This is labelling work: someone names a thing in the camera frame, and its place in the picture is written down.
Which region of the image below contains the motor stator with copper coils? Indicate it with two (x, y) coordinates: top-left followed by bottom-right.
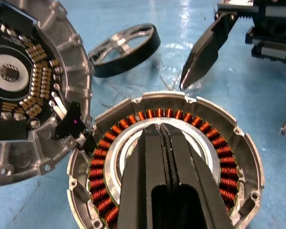
(66, 90), (266, 229)

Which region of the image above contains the black spoked motor rotor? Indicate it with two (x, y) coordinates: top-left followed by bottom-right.
(87, 23), (162, 78)

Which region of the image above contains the motor cover with circuit board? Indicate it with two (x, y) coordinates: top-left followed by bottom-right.
(0, 0), (96, 187)

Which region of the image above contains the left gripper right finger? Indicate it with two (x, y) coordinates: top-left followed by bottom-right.
(160, 123), (235, 229)

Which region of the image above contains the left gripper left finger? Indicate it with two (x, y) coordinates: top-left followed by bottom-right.
(116, 123), (169, 229)

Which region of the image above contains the blue plastic table cover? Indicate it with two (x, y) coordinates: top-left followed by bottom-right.
(0, 0), (286, 229)

